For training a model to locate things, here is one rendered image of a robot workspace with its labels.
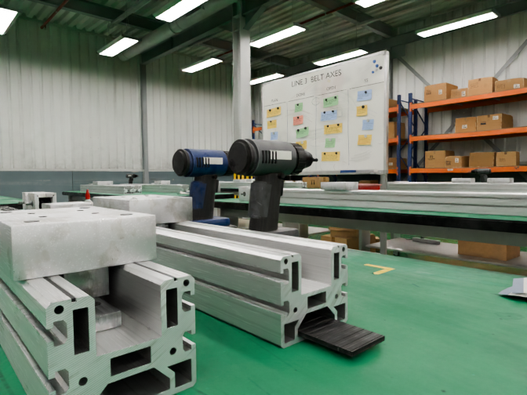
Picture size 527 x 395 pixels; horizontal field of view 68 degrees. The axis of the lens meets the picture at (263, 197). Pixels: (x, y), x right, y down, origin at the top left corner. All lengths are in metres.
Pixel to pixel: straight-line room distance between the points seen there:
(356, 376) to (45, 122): 12.22
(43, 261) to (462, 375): 0.33
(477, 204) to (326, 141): 2.18
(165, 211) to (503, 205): 1.39
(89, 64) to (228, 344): 12.83
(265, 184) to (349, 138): 2.97
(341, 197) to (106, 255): 1.78
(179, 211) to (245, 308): 0.29
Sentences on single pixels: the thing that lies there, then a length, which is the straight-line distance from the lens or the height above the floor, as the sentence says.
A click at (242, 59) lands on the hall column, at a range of 9.30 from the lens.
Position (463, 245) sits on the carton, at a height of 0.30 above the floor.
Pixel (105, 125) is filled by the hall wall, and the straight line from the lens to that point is 12.92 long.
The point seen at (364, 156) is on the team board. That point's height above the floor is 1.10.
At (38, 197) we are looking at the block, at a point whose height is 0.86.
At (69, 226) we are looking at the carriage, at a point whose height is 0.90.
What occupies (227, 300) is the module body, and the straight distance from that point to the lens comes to 0.43.
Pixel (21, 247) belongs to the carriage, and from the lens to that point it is 0.33.
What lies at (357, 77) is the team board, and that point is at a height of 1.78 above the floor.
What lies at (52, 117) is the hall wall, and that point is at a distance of 12.53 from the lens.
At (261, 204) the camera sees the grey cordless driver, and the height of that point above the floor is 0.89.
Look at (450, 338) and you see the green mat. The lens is 0.44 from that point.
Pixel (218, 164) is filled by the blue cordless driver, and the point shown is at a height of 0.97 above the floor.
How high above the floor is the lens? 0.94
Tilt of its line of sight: 3 degrees down
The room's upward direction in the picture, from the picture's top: 1 degrees counter-clockwise
